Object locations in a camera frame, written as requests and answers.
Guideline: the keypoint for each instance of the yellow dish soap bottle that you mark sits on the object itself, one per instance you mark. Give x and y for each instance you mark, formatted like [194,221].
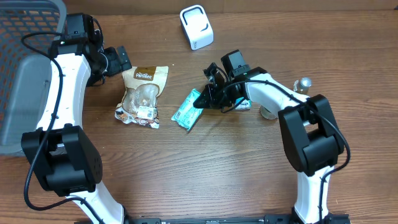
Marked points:
[302,85]

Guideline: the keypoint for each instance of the teal white wet wipes pack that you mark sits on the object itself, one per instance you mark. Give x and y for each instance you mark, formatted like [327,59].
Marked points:
[187,115]

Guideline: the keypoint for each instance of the brown white snack packet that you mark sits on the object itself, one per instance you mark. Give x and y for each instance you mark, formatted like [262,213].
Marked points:
[143,86]

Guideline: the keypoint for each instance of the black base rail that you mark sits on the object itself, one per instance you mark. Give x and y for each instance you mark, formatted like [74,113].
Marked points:
[211,221]

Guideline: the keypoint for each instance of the grey plastic mesh basket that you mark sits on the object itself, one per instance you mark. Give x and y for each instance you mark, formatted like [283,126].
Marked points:
[25,75]

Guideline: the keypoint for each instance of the green lid white jar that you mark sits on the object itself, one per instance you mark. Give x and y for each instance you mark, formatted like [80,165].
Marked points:
[267,114]

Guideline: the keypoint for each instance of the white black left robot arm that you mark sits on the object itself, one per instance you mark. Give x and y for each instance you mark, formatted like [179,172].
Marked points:
[60,154]

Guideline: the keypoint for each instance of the teal snack packet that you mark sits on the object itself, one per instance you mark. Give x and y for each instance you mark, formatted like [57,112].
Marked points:
[243,104]

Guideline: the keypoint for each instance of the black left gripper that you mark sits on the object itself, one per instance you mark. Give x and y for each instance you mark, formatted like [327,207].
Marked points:
[117,66]

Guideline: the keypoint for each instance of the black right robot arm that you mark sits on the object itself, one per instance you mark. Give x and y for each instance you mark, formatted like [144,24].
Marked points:
[311,139]

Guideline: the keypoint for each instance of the white black barcode scanner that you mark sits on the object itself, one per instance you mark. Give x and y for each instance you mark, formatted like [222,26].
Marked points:
[196,27]

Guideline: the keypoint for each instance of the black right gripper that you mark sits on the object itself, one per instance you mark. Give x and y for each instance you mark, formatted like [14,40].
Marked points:
[210,94]

